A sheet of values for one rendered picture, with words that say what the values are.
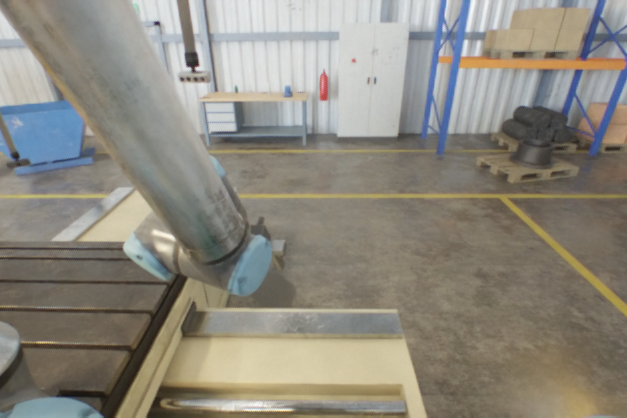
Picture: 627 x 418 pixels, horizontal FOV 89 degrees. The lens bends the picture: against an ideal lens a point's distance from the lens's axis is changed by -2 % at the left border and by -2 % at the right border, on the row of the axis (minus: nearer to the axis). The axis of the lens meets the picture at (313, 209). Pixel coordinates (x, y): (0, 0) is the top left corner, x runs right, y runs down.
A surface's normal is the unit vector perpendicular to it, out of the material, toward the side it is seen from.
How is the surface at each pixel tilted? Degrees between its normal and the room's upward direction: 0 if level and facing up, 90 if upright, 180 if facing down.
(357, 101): 90
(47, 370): 0
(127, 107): 102
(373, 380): 0
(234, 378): 0
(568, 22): 90
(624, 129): 90
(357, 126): 90
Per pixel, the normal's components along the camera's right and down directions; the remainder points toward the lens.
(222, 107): -0.01, 0.47
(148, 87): 0.87, 0.26
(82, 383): 0.00, -0.88
